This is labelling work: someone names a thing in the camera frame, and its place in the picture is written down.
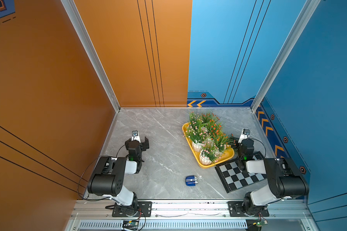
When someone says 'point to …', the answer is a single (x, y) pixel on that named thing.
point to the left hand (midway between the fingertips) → (138, 136)
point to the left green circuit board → (130, 225)
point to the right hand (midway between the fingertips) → (239, 135)
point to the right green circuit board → (260, 224)
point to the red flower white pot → (211, 120)
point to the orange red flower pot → (218, 134)
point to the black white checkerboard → (233, 178)
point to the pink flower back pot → (209, 154)
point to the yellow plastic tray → (229, 154)
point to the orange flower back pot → (199, 136)
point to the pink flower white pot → (195, 121)
